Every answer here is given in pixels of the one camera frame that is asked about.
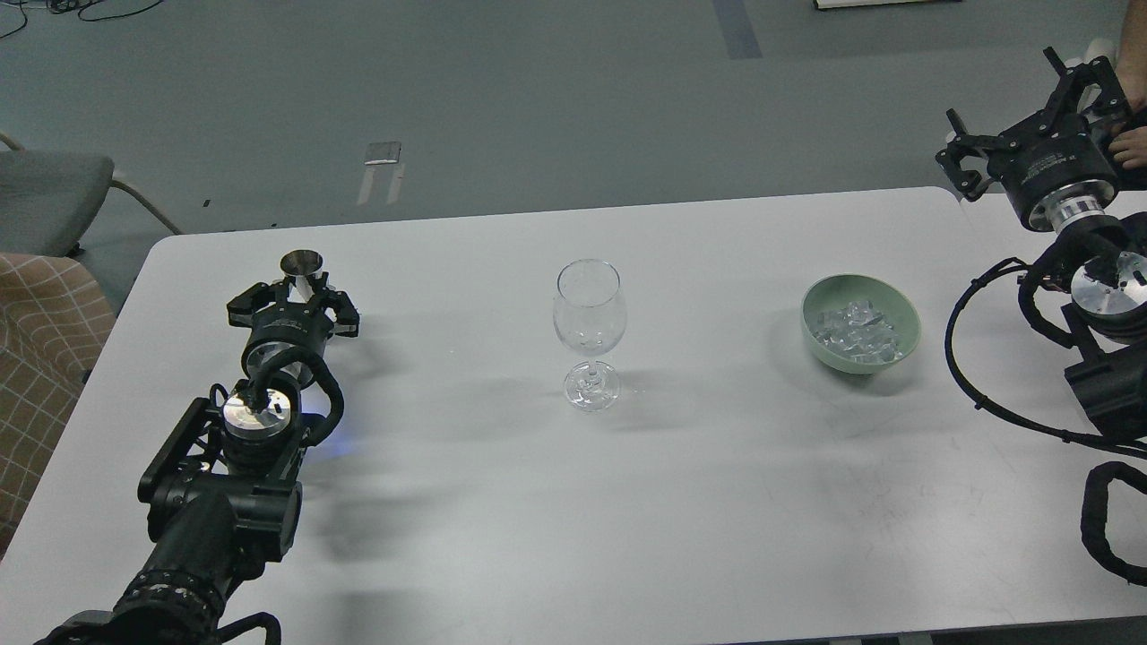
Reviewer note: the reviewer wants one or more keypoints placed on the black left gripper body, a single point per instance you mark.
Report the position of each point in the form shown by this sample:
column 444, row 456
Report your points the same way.
column 277, row 327

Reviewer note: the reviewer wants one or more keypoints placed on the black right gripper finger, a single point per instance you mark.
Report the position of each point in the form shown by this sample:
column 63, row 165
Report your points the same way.
column 973, row 162
column 1088, row 98

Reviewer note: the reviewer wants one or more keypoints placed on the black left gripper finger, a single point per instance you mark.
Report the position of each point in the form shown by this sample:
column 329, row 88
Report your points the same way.
column 336, row 306
column 256, row 306

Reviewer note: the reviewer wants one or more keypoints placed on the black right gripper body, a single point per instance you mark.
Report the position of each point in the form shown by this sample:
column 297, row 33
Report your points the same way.
column 1038, row 170

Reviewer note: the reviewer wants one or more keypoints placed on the steel cocktail jigger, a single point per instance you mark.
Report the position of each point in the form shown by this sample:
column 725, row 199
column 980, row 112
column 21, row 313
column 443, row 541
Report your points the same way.
column 302, row 270

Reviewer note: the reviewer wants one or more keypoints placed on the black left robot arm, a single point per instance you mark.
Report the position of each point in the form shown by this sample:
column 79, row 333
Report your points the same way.
column 223, row 492

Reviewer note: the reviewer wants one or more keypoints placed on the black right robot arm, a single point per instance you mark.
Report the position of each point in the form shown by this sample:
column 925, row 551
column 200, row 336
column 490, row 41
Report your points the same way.
column 1086, row 291

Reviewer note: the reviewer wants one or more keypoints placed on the clear ice cubes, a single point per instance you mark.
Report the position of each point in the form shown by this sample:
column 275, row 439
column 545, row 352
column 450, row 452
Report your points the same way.
column 860, row 333

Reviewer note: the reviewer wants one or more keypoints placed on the clear wine glass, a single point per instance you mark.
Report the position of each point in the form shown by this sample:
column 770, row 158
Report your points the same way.
column 589, row 315

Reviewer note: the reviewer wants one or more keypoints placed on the person's hand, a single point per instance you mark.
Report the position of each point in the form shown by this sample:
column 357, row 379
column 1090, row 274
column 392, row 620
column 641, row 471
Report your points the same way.
column 1128, row 149

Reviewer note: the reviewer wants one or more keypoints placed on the seated person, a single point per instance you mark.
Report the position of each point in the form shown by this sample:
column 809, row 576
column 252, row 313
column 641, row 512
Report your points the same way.
column 1131, row 72

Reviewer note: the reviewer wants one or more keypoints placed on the white office chair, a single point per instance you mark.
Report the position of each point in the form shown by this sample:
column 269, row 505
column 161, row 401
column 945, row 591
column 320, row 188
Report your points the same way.
column 1099, row 47

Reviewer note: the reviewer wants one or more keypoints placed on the metal floor plate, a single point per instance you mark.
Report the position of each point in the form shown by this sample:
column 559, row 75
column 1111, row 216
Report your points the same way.
column 383, row 174

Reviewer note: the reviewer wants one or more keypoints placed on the beige checkered cushion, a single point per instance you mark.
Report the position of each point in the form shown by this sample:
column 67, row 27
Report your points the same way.
column 55, row 321

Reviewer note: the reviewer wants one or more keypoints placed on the green bowl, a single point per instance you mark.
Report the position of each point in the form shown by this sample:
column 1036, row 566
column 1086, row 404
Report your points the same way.
column 835, row 292

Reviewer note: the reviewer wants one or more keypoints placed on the grey office chair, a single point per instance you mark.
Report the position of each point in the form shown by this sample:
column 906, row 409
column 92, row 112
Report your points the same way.
column 50, row 198

